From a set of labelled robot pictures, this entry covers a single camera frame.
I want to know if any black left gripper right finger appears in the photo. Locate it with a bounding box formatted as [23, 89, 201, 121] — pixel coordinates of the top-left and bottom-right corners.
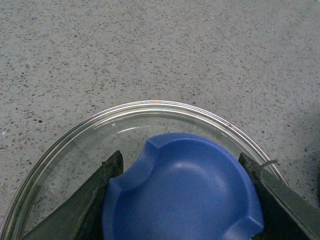
[238, 152, 320, 240]

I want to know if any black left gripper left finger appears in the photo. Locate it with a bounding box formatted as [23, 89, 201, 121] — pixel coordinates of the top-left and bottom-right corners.
[23, 150, 124, 240]

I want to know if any glass lid with blue knob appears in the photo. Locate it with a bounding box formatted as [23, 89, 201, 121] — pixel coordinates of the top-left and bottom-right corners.
[0, 101, 271, 240]

